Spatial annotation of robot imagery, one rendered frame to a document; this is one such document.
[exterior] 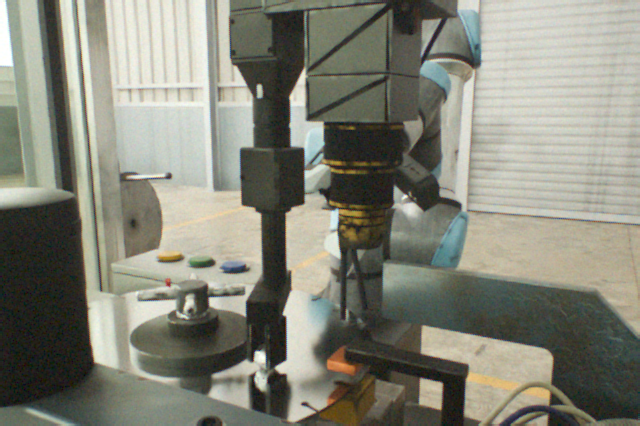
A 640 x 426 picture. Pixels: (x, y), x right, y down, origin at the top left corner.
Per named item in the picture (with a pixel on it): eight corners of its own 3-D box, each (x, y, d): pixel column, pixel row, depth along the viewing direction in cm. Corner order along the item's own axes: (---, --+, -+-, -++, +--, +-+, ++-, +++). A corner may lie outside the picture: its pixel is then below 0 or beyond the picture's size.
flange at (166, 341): (193, 309, 57) (192, 286, 57) (278, 331, 51) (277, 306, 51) (102, 348, 48) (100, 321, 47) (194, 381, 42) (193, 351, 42)
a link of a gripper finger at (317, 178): (262, 190, 61) (313, 184, 68) (302, 195, 58) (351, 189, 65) (262, 163, 61) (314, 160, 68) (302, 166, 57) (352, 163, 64)
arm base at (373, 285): (340, 293, 122) (340, 251, 120) (404, 304, 115) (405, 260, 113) (308, 315, 109) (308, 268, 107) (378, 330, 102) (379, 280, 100)
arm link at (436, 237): (390, 270, 111) (415, 31, 122) (465, 278, 107) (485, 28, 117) (379, 262, 100) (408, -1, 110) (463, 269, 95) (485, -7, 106)
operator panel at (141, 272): (116, 344, 96) (110, 263, 93) (160, 323, 105) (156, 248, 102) (246, 380, 83) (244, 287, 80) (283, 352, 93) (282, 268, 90)
